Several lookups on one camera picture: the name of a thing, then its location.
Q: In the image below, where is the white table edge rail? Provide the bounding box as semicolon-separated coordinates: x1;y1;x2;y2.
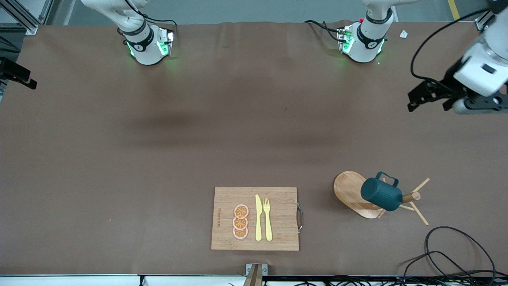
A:
0;274;246;286

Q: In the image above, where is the yellow plastic knife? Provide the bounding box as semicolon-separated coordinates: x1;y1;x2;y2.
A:
255;194;263;242

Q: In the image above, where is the wooden cup rack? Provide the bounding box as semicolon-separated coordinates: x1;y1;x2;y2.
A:
333;170;431;226

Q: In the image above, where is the black cable bundle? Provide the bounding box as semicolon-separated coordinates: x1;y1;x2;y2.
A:
262;276;508;286

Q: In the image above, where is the aluminium frame profile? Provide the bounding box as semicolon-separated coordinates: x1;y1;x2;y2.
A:
475;10;495;31
0;0;52;34

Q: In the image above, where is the black right arm base cable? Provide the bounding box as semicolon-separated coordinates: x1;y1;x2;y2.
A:
141;15;178;30

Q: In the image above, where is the black looped cable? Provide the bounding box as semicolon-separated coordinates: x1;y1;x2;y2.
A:
399;250;508;284
425;226;497;283

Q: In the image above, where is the black left arm base cable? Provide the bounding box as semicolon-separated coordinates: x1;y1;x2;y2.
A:
304;20;343;42

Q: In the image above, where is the yellow plastic fork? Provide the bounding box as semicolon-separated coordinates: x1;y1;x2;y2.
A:
263;197;273;242

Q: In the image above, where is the wooden cutting board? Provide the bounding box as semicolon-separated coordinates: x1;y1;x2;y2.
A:
211;187;303;251

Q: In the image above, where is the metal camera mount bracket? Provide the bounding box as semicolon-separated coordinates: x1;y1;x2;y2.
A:
245;263;269;286

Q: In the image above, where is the black arm base cable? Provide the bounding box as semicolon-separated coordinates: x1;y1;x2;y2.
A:
304;20;343;42
141;15;178;30

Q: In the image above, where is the dark green ribbed cup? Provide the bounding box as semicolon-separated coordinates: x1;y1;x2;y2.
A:
360;171;404;212

